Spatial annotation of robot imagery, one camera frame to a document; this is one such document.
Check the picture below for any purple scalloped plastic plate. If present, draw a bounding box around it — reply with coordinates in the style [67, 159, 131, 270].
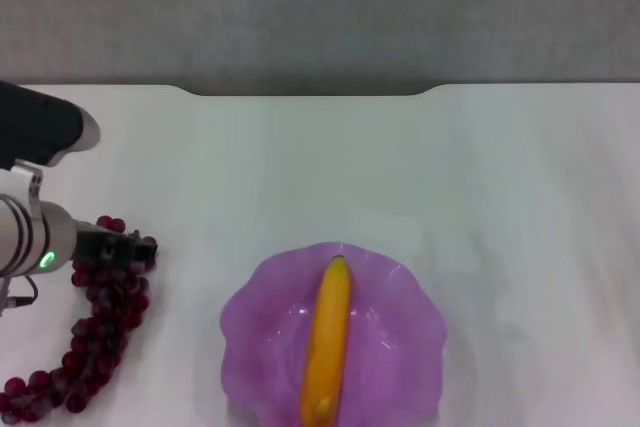
[219, 240, 449, 427]

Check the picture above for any red grape bunch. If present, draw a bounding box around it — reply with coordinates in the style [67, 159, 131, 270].
[0, 215, 159, 423]

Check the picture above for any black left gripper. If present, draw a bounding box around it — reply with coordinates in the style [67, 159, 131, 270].
[73, 220, 160, 265]

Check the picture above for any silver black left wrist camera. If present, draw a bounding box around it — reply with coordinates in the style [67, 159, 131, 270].
[0, 79, 102, 171]

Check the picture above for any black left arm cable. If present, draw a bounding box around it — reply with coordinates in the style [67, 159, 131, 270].
[0, 275, 40, 310]

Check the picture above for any yellow banana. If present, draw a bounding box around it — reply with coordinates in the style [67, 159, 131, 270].
[298, 255, 354, 427]

